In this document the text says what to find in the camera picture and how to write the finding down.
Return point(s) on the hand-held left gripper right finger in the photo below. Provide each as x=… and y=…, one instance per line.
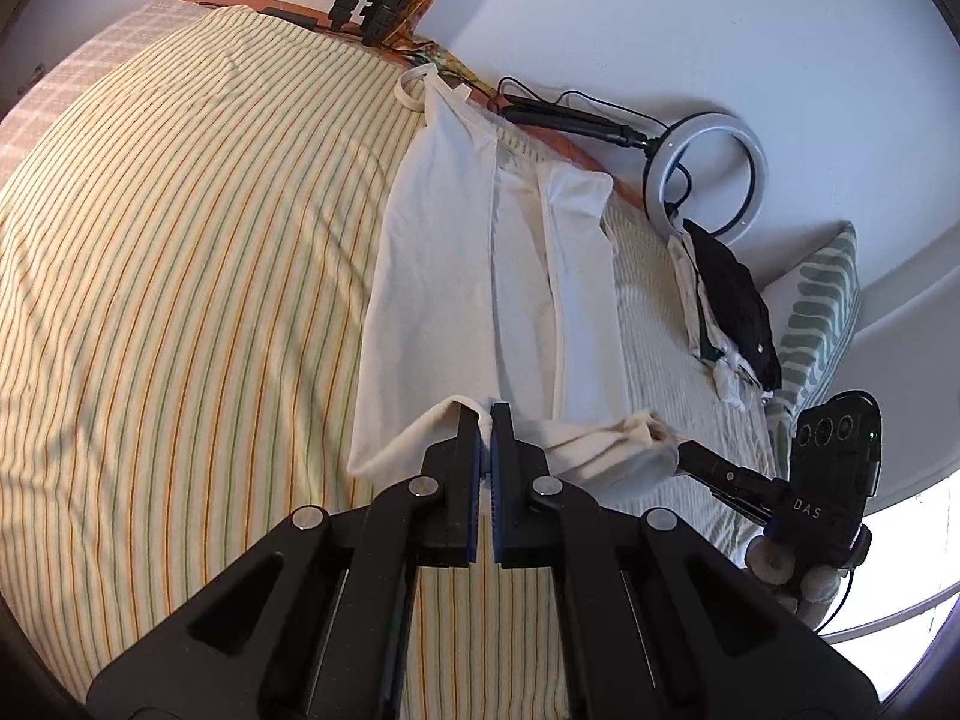
x=499, y=465

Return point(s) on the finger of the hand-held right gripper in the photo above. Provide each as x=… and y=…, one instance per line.
x=742, y=504
x=731, y=474

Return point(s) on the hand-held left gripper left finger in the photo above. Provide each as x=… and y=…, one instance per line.
x=472, y=465

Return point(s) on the cream pants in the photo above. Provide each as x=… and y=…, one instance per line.
x=450, y=277

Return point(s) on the pile of black white clothes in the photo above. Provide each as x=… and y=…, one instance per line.
x=731, y=388

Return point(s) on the person's right hand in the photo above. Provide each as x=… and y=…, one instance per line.
x=776, y=564

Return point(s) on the green striped white sheet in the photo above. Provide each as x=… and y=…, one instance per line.
x=660, y=360

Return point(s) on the green patterned pillow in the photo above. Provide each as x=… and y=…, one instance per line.
x=817, y=315

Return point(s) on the black garment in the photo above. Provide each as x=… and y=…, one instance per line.
x=735, y=292

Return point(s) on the yellow striped bedsheet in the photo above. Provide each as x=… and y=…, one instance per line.
x=187, y=277

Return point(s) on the floral cloth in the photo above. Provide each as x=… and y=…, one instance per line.
x=450, y=64

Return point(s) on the checked beige cloth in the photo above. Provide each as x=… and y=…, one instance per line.
x=82, y=67

